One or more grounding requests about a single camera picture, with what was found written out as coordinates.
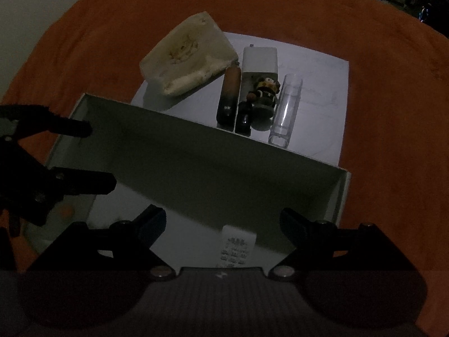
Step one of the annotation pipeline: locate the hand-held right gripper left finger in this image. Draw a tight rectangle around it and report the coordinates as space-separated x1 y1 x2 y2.
28 204 176 281

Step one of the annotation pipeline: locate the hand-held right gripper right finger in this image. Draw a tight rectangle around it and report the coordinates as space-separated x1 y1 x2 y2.
268 208 420 281

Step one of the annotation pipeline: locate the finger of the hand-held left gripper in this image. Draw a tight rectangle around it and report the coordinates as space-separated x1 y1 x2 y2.
45 168 117 215
19 104 93 138

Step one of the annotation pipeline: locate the clear plastic tube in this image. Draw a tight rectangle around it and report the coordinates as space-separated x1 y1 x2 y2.
268 74 303 149

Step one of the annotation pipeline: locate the small black cylinder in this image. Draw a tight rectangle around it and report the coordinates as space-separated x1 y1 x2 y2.
236 102 253 136

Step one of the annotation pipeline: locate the beige sponge block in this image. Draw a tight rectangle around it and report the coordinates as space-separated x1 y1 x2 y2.
139 12 235 97

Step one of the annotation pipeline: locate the small cartoon figurine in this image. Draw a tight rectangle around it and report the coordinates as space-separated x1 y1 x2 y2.
247 77 281 131

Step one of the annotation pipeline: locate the brown cylindrical tube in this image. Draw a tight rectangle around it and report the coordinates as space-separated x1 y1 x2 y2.
216 64 242 129

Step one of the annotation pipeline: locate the white charger adapter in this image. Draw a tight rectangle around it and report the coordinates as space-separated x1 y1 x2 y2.
236 44 279 113

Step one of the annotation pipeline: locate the orange cloth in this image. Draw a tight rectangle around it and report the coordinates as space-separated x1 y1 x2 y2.
0 0 449 278

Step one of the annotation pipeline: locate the white paper sheet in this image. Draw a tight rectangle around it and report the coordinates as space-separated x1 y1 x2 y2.
131 31 351 167

